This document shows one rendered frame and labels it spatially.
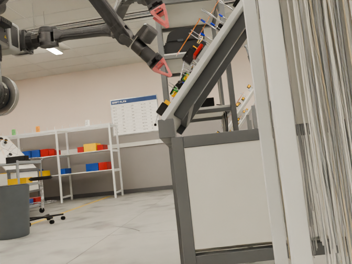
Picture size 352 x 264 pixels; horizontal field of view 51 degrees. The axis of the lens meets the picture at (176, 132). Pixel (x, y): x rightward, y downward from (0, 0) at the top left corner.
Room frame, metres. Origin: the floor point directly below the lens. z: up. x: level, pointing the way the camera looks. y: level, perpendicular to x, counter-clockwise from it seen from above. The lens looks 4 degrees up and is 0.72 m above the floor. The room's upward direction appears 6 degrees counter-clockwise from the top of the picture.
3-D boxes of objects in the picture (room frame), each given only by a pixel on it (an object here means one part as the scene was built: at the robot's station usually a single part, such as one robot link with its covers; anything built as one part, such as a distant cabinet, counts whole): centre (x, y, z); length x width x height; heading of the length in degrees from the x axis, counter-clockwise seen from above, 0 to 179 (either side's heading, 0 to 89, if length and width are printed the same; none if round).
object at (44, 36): (1.93, 0.65, 1.44); 0.10 x 0.09 x 0.05; 82
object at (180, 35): (2.66, -0.13, 1.56); 0.30 x 0.23 x 0.19; 91
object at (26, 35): (1.96, 0.73, 1.45); 0.09 x 0.08 x 0.12; 172
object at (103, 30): (1.90, 0.46, 1.45); 0.45 x 0.14 x 0.10; 89
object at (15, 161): (6.63, 2.88, 0.54); 0.99 x 0.50 x 1.08; 175
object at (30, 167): (7.66, 3.55, 0.83); 1.18 x 0.72 x 1.65; 174
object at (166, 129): (1.83, 0.03, 0.83); 1.18 x 0.05 x 0.06; 0
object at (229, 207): (1.83, -0.29, 0.60); 1.17 x 0.58 x 0.40; 0
